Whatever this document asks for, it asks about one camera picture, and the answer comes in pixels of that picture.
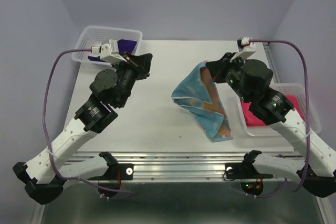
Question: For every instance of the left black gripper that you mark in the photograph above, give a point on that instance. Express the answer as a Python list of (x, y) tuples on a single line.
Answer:
[(140, 64)]

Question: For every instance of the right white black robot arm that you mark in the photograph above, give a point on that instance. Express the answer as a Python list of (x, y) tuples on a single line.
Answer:
[(316, 170)]

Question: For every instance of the aluminium mounting rail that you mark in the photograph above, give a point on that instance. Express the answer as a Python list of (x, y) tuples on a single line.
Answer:
[(157, 167)]

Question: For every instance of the purple towel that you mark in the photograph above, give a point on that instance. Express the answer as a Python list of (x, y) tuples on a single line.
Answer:
[(128, 46)]

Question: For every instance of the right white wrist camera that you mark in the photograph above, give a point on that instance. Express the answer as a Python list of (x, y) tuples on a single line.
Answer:
[(246, 49)]

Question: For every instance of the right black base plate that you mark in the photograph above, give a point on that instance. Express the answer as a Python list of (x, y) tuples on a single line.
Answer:
[(243, 171)]

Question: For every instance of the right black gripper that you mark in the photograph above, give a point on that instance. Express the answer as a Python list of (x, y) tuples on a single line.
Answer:
[(218, 67)]

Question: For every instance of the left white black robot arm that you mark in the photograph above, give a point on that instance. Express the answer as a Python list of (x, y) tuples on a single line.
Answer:
[(46, 175)]

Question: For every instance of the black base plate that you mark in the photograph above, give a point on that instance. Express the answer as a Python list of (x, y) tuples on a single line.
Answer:
[(119, 171), (243, 171)]

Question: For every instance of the light blue towel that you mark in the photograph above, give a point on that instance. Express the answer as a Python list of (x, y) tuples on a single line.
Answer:
[(198, 94)]

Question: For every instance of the white source basket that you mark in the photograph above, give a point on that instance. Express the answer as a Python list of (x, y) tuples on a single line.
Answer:
[(94, 35)]

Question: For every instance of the white target basket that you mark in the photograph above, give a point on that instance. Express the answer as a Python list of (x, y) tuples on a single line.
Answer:
[(293, 89)]

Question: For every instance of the pink towel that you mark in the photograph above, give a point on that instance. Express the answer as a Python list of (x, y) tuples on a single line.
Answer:
[(252, 120)]

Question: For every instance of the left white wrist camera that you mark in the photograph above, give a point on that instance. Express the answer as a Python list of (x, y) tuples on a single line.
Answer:
[(107, 52)]

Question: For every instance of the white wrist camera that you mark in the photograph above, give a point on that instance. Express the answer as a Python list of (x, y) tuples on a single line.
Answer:
[(246, 49), (107, 52)]

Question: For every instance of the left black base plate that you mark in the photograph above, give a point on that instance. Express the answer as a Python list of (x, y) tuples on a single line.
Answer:
[(119, 171)]

